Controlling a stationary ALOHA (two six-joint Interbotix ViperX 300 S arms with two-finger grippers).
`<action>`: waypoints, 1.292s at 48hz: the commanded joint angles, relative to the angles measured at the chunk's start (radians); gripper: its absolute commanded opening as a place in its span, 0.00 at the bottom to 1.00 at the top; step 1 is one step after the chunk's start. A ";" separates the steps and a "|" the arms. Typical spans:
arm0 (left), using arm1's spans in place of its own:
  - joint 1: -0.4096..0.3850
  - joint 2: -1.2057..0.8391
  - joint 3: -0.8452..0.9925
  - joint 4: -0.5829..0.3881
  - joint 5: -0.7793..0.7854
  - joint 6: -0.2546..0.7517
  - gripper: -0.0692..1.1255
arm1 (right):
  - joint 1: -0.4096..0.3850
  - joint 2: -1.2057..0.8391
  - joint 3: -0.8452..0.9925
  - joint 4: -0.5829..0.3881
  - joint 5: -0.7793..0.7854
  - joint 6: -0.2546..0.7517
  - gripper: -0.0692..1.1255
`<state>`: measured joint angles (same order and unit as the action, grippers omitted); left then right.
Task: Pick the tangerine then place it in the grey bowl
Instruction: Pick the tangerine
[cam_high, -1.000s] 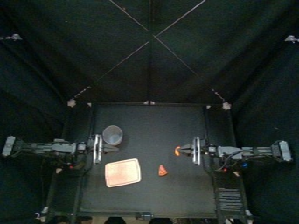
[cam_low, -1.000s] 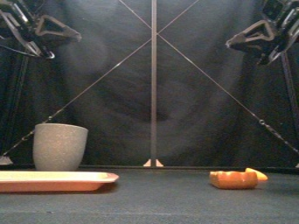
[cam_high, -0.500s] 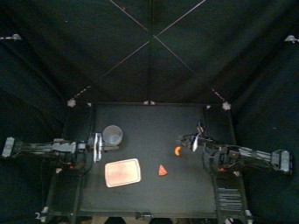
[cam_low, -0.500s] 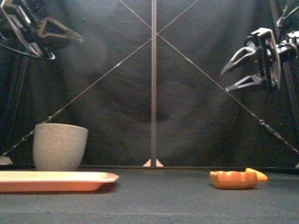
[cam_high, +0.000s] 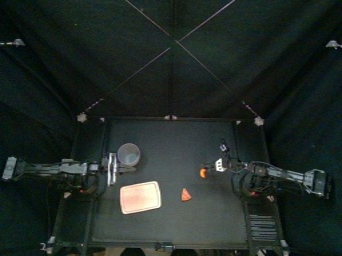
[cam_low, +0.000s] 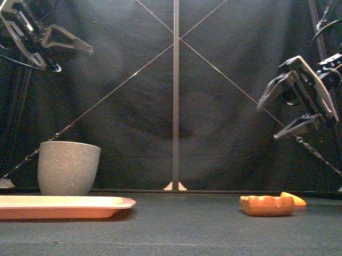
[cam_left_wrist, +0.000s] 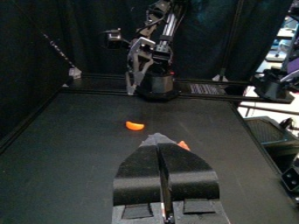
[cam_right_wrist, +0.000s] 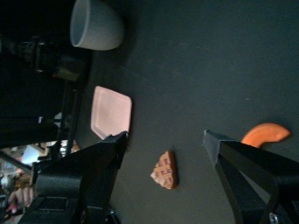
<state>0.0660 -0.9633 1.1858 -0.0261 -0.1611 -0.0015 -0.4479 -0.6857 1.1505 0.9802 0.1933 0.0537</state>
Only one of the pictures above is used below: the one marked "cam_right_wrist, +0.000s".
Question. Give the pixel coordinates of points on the toy pie slice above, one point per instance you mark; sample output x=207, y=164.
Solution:
x=166, y=172

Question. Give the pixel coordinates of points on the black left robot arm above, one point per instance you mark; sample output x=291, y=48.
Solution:
x=36, y=55

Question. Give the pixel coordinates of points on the pink square plate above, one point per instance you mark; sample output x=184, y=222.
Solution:
x=111, y=112

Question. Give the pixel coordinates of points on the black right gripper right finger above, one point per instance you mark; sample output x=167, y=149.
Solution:
x=248, y=175

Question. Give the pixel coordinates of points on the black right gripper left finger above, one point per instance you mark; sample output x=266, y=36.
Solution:
x=83, y=172

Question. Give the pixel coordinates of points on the person's hand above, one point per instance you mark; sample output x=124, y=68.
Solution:
x=21, y=197

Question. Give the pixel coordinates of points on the grey bowl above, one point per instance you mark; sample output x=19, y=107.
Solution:
x=97, y=24

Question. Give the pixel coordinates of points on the orange tangerine segment toy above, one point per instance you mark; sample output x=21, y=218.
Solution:
x=264, y=134

